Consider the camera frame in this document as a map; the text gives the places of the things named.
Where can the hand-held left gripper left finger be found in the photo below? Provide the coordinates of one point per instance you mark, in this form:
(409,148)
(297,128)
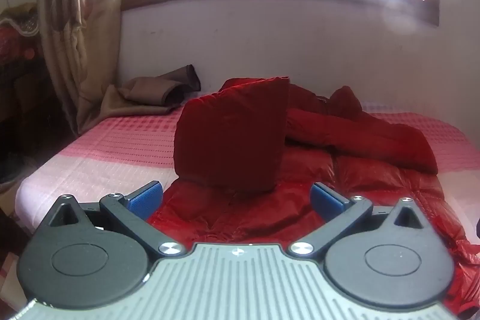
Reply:
(144,199)

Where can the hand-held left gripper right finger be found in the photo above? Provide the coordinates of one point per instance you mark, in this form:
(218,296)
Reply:
(324,198)

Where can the red down jacket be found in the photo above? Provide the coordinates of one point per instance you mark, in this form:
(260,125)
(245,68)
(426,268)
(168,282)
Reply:
(232,132)

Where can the bed with pink checked sheet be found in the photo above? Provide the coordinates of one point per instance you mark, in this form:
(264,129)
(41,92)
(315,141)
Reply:
(112,140)

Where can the brown folded cloth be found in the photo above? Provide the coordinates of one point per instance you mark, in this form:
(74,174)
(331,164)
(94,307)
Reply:
(150,91)

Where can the dark wooden furniture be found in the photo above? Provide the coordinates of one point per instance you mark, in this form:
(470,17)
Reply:
(26,106)

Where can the beige curtain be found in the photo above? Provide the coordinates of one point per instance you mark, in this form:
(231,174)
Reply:
(80,24)

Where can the red patterned cloth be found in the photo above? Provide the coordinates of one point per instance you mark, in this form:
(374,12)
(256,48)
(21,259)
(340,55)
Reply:
(15,42)

